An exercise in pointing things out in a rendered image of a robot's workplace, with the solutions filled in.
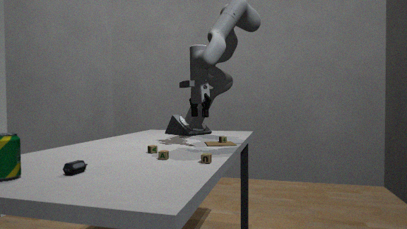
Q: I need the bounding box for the tan square mat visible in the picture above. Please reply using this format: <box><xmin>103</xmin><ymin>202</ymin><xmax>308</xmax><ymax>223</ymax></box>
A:
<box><xmin>205</xmin><ymin>141</ymin><xmax>236</xmax><ymax>146</ymax></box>

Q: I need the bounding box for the green and yellow striped drink can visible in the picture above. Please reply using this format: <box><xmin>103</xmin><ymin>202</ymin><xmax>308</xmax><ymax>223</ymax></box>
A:
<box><xmin>0</xmin><ymin>133</ymin><xmax>21</xmax><ymax>182</ymax></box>

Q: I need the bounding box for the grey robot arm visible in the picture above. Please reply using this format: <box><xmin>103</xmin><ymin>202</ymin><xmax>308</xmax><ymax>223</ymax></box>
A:
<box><xmin>179</xmin><ymin>0</ymin><xmax>261</xmax><ymax>131</ymax></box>

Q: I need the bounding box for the small tan block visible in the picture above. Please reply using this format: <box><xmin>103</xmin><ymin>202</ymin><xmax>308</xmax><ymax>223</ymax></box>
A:
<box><xmin>219</xmin><ymin>136</ymin><xmax>227</xmax><ymax>143</ymax></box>

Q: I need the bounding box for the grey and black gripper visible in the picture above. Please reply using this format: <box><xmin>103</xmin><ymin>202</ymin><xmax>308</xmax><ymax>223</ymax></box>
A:
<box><xmin>189</xmin><ymin>81</ymin><xmax>211</xmax><ymax>117</ymax></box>

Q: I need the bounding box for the tan letter block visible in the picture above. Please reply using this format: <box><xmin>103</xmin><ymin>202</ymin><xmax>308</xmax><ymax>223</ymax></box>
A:
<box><xmin>148</xmin><ymin>145</ymin><xmax>158</xmax><ymax>153</ymax></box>
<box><xmin>158</xmin><ymin>150</ymin><xmax>169</xmax><ymax>160</ymax></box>
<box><xmin>201</xmin><ymin>153</ymin><xmax>212</xmax><ymax>164</ymax></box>

